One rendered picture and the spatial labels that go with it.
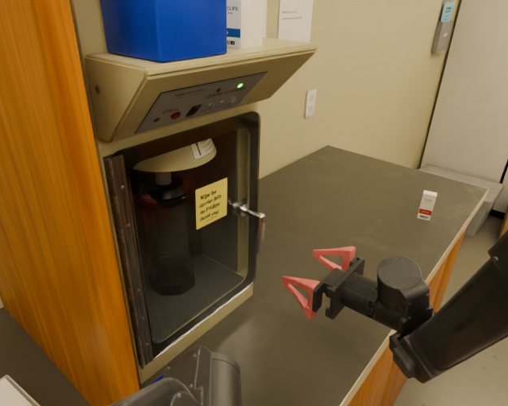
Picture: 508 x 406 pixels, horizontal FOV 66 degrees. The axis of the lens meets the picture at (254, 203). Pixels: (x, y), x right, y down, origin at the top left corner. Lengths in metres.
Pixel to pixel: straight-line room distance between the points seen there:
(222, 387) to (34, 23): 0.34
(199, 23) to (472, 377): 2.06
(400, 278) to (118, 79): 0.42
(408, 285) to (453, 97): 3.00
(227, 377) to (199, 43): 0.34
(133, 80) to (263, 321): 0.62
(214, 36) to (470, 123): 3.12
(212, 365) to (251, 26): 0.42
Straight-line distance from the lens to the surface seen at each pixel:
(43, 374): 0.88
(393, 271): 0.57
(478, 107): 3.47
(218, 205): 0.70
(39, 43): 0.39
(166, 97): 0.47
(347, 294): 0.64
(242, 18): 0.55
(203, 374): 0.35
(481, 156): 3.54
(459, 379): 2.22
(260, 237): 0.75
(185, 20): 0.45
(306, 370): 0.82
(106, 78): 0.47
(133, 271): 0.63
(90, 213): 0.44
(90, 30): 0.51
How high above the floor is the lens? 1.58
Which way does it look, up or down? 29 degrees down
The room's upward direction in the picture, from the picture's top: 2 degrees clockwise
